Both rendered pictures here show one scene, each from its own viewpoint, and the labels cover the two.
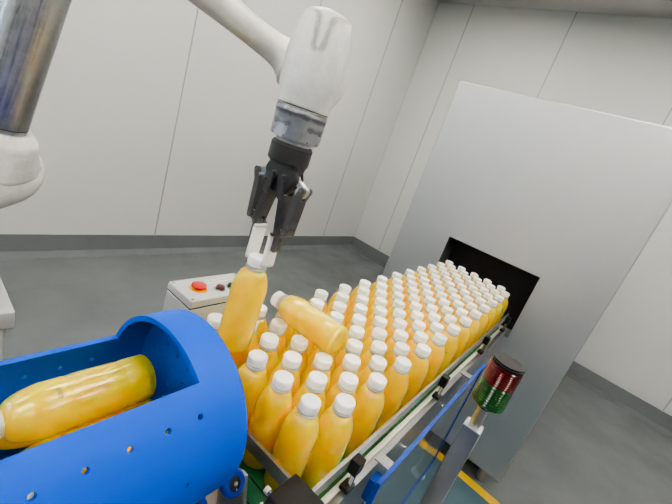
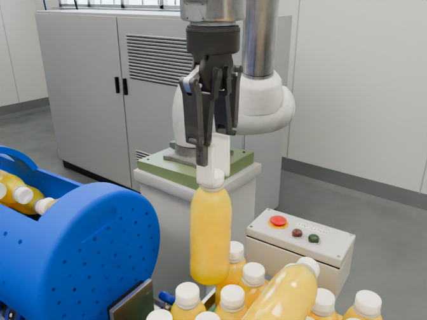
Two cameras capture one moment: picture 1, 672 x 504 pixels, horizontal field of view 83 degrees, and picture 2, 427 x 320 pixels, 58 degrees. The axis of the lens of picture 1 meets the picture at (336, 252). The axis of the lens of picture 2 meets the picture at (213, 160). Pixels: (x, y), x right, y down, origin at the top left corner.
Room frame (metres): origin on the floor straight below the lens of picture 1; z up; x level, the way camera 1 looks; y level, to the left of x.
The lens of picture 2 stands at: (0.70, -0.42, 1.54)
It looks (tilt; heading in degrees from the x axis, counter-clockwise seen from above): 23 degrees down; 91
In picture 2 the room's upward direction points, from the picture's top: straight up
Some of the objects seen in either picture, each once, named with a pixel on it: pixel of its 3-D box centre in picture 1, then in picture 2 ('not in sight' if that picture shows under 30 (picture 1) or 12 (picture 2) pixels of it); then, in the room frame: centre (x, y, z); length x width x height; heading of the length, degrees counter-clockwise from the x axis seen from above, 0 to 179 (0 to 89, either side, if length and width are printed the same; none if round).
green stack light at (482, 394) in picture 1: (492, 392); not in sight; (0.67, -0.39, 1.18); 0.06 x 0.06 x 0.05
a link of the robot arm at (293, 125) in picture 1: (297, 126); (213, 2); (0.68, 0.14, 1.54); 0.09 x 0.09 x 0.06
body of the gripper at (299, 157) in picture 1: (286, 167); (213, 58); (0.68, 0.14, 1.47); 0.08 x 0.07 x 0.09; 58
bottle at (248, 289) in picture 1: (244, 304); (210, 230); (0.68, 0.14, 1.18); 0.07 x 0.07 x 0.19
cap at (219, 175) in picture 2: (257, 260); (211, 178); (0.68, 0.14, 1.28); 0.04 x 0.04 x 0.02
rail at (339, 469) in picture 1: (457, 362); not in sight; (1.17, -0.52, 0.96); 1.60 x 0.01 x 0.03; 148
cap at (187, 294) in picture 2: (257, 358); (187, 294); (0.64, 0.08, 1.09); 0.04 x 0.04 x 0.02
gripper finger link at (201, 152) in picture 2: (281, 241); (198, 151); (0.66, 0.10, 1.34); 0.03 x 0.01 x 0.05; 58
